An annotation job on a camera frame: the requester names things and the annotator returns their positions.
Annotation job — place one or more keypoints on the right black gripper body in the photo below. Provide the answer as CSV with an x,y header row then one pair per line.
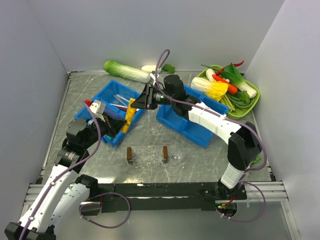
x,y
155,97

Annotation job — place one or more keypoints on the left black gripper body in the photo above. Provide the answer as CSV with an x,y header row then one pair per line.
x,y
107,127

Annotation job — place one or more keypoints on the yellow capped tube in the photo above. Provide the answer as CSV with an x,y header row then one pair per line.
x,y
130,113

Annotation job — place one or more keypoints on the clear plastic cup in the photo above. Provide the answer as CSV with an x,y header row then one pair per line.
x,y
176,156

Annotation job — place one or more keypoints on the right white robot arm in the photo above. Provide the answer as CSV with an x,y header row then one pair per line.
x,y
242,140

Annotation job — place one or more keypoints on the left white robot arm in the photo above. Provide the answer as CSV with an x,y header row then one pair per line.
x,y
65,189

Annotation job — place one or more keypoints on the white toothbrush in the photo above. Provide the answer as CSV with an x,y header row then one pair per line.
x,y
122,100

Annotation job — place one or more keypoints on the red blue toothbrush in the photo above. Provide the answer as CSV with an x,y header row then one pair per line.
x,y
121,107

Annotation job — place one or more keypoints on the green vegetable tray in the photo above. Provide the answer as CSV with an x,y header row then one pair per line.
x,y
242,95

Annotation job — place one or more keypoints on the left blue storage bin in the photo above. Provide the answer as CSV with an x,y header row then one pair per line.
x,y
106,95

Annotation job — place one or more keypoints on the blue storage bin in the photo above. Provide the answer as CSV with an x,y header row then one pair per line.
x,y
106,95
192,131

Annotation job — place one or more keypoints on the white radish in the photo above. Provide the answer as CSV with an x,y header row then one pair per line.
x,y
149,68

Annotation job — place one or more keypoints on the yellow white cabbage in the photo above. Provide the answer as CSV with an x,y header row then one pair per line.
x,y
213,89

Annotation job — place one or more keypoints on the green napa cabbage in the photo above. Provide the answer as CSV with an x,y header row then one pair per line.
x,y
127,72

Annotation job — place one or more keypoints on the right blue storage bin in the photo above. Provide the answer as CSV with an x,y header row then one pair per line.
x,y
192,131

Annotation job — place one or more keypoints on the orange carrot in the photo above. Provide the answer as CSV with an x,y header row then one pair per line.
x,y
231,88

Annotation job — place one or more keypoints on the bok choy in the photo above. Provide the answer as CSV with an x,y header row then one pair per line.
x,y
231,72

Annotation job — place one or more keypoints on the green beans bundle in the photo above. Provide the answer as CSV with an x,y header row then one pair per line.
x,y
235,104

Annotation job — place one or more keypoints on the small green cabbage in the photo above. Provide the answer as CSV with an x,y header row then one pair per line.
x,y
256,160

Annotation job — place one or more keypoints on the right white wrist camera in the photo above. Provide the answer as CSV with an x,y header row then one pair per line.
x,y
153,78

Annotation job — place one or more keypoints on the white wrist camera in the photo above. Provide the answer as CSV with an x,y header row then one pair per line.
x,y
153,78
97,107

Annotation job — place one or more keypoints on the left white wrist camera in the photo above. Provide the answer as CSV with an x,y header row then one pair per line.
x,y
97,107

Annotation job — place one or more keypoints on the black base frame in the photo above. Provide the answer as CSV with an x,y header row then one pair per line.
x,y
114,197

